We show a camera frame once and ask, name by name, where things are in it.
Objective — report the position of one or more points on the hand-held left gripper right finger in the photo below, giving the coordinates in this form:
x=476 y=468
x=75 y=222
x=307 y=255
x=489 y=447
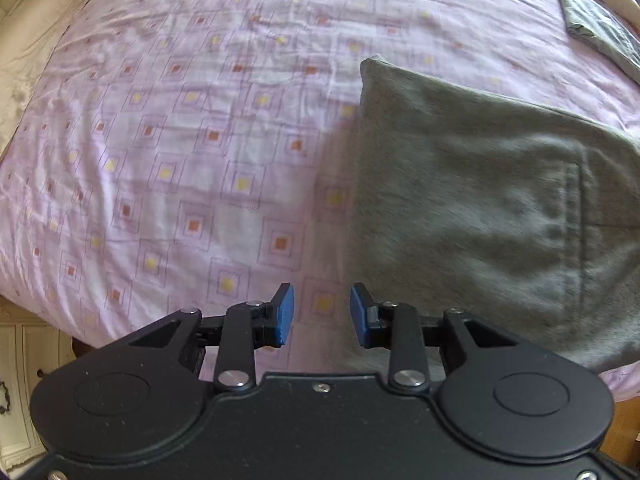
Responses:
x=359 y=317

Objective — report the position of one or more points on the purple patterned bed sheet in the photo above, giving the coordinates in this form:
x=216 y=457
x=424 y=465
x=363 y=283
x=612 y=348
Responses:
x=200 y=135

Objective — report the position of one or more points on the grey pants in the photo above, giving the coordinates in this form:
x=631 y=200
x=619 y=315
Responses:
x=475 y=210

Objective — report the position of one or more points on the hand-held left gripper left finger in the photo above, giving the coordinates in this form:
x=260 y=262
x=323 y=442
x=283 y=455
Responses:
x=285 y=316

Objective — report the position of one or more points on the cream nightstand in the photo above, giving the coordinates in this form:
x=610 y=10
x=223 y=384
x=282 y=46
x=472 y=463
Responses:
x=25 y=370

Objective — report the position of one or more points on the folded dark grey garment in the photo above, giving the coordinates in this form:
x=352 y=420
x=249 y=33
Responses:
x=595 y=25

